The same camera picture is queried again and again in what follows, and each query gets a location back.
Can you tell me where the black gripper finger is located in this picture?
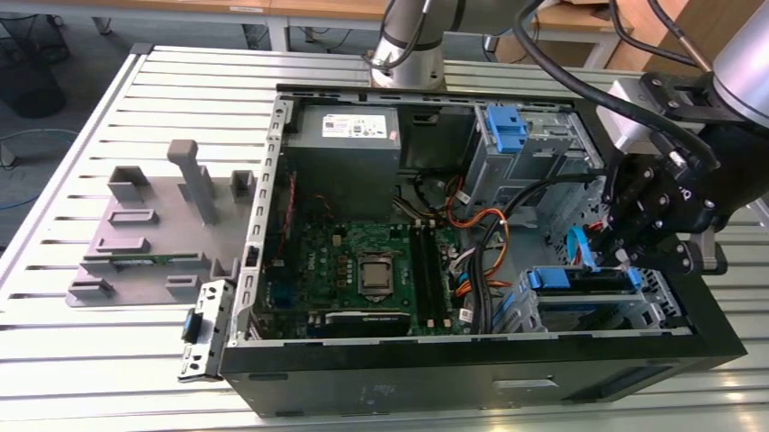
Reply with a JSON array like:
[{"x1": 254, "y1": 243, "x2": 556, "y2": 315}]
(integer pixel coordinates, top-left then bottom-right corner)
[
  {"x1": 600, "y1": 155, "x2": 692, "y2": 260},
  {"x1": 631, "y1": 229, "x2": 728, "y2": 275}
]

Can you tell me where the blue data wire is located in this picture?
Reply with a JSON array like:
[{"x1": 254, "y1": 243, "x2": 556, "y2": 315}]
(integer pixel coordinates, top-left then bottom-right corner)
[{"x1": 567, "y1": 227, "x2": 604, "y2": 274}]

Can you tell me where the hard disk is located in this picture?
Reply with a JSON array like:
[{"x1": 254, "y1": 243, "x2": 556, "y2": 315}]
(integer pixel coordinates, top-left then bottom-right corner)
[{"x1": 496, "y1": 265, "x2": 648, "y2": 334}]

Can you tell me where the grey metal disk bay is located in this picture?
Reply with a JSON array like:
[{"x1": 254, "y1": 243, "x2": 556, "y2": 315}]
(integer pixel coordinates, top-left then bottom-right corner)
[{"x1": 520, "y1": 265, "x2": 687, "y2": 334}]

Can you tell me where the grey optical drive cage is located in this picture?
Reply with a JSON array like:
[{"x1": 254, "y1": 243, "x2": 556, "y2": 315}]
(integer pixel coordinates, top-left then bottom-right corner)
[{"x1": 465, "y1": 105, "x2": 608, "y2": 212}]

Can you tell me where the blue drive bay latch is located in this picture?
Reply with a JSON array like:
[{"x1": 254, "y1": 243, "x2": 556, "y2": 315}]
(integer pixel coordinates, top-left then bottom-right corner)
[{"x1": 486, "y1": 105, "x2": 529, "y2": 153}]

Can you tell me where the black RAM slot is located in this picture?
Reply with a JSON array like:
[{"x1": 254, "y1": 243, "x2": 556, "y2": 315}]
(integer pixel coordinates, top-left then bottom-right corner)
[
  {"x1": 426, "y1": 219, "x2": 456, "y2": 329},
  {"x1": 410, "y1": 219, "x2": 440, "y2": 329}
]

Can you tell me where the wooden cabinet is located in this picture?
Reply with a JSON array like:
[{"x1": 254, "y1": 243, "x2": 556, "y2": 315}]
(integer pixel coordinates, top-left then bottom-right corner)
[{"x1": 612, "y1": 0, "x2": 769, "y2": 91}]

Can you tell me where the wooden desk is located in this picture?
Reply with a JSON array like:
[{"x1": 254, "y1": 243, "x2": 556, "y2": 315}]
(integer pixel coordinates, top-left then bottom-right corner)
[{"x1": 90, "y1": 0, "x2": 636, "y2": 68}]

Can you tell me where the silver CPU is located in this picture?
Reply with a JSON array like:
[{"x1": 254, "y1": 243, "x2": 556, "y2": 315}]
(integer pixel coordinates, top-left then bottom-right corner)
[{"x1": 360, "y1": 260, "x2": 396, "y2": 289}]

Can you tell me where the CPU socket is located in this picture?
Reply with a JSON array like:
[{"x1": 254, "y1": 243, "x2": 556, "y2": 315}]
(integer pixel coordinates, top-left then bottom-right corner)
[{"x1": 354, "y1": 250, "x2": 400, "y2": 303}]

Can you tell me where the grey power supply unit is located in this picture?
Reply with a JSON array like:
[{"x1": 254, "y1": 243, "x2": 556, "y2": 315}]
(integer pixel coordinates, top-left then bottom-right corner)
[{"x1": 282, "y1": 105, "x2": 404, "y2": 221}]

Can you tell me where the black PC case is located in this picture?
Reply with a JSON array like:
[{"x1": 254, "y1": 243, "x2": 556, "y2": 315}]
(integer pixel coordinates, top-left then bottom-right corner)
[{"x1": 219, "y1": 83, "x2": 751, "y2": 418}]

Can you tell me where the black graphics card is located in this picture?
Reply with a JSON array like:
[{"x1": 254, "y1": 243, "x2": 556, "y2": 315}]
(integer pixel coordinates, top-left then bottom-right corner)
[{"x1": 322, "y1": 310, "x2": 414, "y2": 338}]

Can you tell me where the green motherboard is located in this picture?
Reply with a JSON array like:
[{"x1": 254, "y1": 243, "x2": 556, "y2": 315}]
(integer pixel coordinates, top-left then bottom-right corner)
[{"x1": 258, "y1": 220, "x2": 476, "y2": 338}]

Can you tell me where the green RAM stick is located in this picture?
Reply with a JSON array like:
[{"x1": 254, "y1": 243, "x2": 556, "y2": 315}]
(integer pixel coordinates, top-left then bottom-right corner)
[{"x1": 83, "y1": 254, "x2": 199, "y2": 266}]

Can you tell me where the grey parts rack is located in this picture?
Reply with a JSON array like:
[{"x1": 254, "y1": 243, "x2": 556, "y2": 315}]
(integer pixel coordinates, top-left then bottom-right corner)
[{"x1": 66, "y1": 139, "x2": 260, "y2": 310}]

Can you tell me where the black round bin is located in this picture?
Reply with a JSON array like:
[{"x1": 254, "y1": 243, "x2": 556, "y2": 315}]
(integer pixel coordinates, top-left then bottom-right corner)
[{"x1": 0, "y1": 67, "x2": 67, "y2": 119}]

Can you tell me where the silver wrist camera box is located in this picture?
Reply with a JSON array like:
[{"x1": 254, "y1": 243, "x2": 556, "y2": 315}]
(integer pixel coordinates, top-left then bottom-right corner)
[{"x1": 604, "y1": 78, "x2": 668, "y2": 157}]

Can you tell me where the orange yellow wire bundle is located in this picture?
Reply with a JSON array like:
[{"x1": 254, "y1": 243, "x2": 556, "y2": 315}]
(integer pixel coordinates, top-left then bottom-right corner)
[{"x1": 448, "y1": 177, "x2": 512, "y2": 298}]

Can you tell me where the black wrist mount bracket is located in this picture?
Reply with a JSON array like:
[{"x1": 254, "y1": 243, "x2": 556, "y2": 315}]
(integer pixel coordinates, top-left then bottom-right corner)
[{"x1": 640, "y1": 71, "x2": 732, "y2": 121}]

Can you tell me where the black cable bundle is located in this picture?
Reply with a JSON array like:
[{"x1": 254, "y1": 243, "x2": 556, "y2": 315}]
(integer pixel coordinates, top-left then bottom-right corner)
[{"x1": 472, "y1": 173, "x2": 608, "y2": 337}]

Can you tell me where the thin red twisted wire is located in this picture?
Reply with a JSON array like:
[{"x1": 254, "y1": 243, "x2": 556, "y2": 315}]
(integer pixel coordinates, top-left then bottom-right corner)
[{"x1": 273, "y1": 173, "x2": 300, "y2": 266}]

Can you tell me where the metal expansion slot bracket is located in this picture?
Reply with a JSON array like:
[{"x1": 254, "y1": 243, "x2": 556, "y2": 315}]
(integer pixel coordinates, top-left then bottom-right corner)
[{"x1": 177, "y1": 278, "x2": 239, "y2": 383}]

